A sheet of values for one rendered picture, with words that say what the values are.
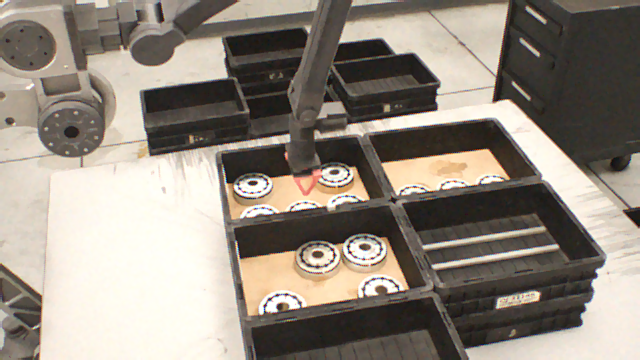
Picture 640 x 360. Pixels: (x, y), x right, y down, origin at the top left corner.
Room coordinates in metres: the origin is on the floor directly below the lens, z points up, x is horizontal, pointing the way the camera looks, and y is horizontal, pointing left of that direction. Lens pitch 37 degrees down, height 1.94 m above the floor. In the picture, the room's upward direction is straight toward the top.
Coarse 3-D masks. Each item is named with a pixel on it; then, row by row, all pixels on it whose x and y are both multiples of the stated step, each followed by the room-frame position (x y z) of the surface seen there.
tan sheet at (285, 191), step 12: (276, 180) 1.46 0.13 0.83; (288, 180) 1.46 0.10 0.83; (300, 180) 1.46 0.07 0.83; (360, 180) 1.46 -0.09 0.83; (228, 192) 1.41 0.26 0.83; (276, 192) 1.41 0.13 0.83; (288, 192) 1.41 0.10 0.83; (300, 192) 1.41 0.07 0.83; (312, 192) 1.41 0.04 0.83; (348, 192) 1.41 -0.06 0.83; (360, 192) 1.41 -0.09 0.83; (240, 204) 1.36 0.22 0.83; (264, 204) 1.36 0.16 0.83; (276, 204) 1.36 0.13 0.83; (288, 204) 1.36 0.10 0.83; (324, 204) 1.36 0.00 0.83
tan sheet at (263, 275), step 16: (384, 240) 1.22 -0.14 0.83; (272, 256) 1.16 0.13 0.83; (288, 256) 1.16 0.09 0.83; (256, 272) 1.11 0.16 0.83; (272, 272) 1.11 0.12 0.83; (288, 272) 1.11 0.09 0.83; (352, 272) 1.11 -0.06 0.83; (384, 272) 1.11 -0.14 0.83; (400, 272) 1.11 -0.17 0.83; (256, 288) 1.06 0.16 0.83; (272, 288) 1.06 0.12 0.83; (288, 288) 1.06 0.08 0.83; (304, 288) 1.06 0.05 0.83; (320, 288) 1.06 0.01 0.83; (336, 288) 1.06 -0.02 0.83; (352, 288) 1.06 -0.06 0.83; (256, 304) 1.01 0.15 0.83
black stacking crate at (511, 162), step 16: (448, 128) 1.58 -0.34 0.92; (464, 128) 1.59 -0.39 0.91; (480, 128) 1.60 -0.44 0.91; (496, 128) 1.59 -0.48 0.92; (384, 144) 1.54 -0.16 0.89; (400, 144) 1.55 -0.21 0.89; (416, 144) 1.56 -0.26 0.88; (432, 144) 1.57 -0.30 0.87; (448, 144) 1.58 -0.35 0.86; (464, 144) 1.60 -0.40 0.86; (480, 144) 1.61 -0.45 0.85; (496, 144) 1.57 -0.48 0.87; (384, 160) 1.54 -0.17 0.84; (496, 160) 1.55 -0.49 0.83; (512, 160) 1.47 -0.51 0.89; (512, 176) 1.46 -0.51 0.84; (528, 176) 1.39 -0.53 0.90
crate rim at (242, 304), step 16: (336, 208) 1.22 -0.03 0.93; (352, 208) 1.22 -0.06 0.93; (368, 208) 1.22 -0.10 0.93; (240, 224) 1.16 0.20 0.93; (256, 224) 1.16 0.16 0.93; (400, 224) 1.17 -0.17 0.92; (416, 256) 1.06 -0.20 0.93; (240, 272) 1.01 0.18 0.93; (240, 288) 0.97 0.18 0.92; (416, 288) 0.96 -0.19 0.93; (432, 288) 0.96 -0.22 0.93; (240, 304) 0.92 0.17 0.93; (320, 304) 0.92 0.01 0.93; (336, 304) 0.92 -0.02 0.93; (352, 304) 0.92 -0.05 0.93; (256, 320) 0.88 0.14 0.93
